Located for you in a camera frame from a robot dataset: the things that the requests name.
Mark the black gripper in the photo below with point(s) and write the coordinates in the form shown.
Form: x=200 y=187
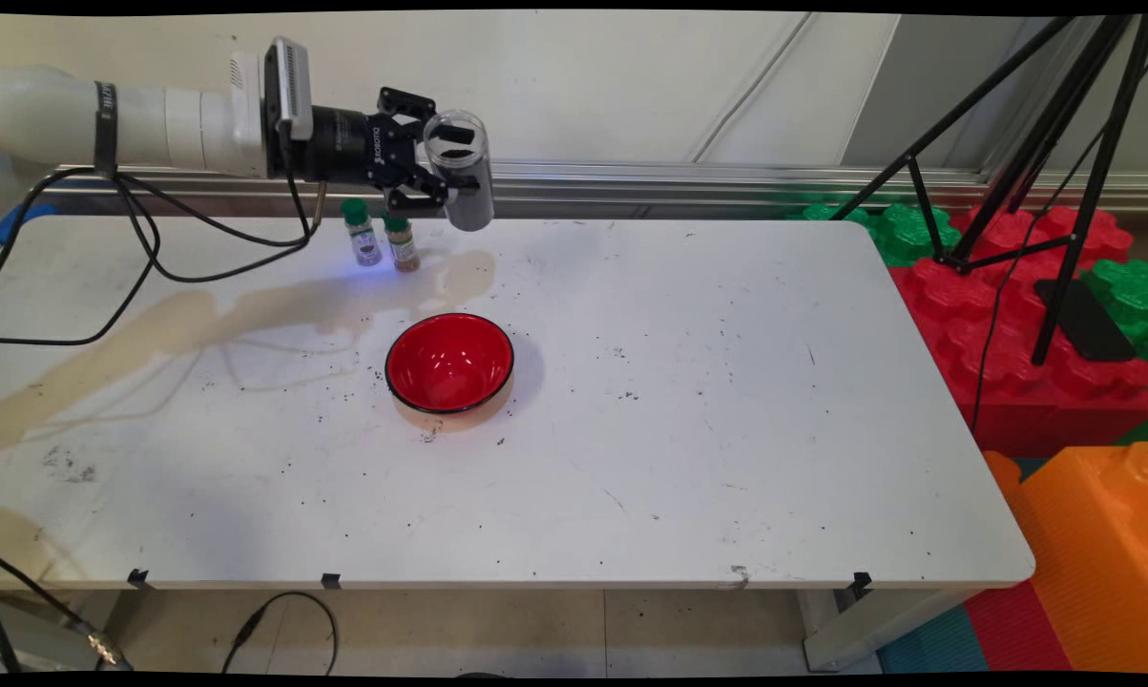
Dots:
x=340 y=143

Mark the clear plastic jar black seeds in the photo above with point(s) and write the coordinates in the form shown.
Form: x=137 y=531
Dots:
x=473 y=205

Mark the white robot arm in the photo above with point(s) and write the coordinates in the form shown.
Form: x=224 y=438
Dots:
x=154 y=124

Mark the green-capped spice bottle brown contents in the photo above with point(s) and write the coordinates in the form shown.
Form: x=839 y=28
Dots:
x=403 y=248

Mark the green-capped spice bottle grey contents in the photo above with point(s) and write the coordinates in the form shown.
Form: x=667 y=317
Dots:
x=364 y=243

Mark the red bowl black rim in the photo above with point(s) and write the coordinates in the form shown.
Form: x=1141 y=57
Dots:
x=449 y=363

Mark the blue foam block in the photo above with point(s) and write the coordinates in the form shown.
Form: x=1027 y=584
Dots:
x=10 y=224

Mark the green foam block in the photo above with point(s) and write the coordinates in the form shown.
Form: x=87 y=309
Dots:
x=903 y=234
x=1132 y=296

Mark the grey table leg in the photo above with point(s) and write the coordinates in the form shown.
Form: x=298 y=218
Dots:
x=869 y=630

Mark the black tripod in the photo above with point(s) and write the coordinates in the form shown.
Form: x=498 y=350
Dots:
x=1094 y=191

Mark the black flat plate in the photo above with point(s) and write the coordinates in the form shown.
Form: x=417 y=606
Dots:
x=1094 y=329

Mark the teal floor mat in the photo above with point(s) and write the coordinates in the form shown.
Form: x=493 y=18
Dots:
x=931 y=644

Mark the red floor mat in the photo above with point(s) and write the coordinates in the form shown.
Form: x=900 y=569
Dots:
x=1012 y=630

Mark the orange foam block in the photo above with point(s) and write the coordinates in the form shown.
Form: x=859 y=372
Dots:
x=1089 y=553

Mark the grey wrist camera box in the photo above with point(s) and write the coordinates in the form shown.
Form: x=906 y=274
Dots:
x=292 y=86

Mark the aluminium wall rail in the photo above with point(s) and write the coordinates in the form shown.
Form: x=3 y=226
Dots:
x=631 y=181

